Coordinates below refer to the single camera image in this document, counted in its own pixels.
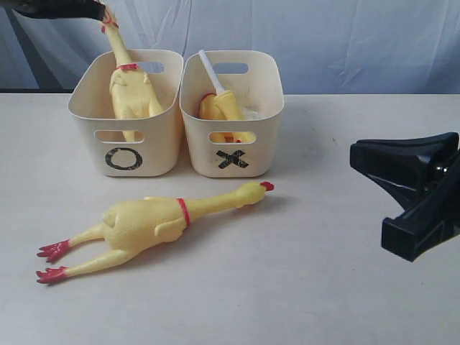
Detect cream bin marked O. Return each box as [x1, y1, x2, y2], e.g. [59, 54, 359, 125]
[68, 50, 183, 177]

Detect white backdrop curtain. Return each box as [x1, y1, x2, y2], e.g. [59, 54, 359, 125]
[1, 0, 459, 94]

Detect detached chicken head with squeaker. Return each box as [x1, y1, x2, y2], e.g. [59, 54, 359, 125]
[198, 50, 256, 143]

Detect yellow rubber chicken front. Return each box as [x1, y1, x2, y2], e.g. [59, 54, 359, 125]
[36, 181, 275, 284]

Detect cream bin marked X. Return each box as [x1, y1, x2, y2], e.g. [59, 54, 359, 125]
[179, 50, 284, 178]

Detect yellow rubber chicken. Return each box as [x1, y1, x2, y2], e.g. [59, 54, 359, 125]
[36, 181, 275, 284]
[101, 6, 164, 120]

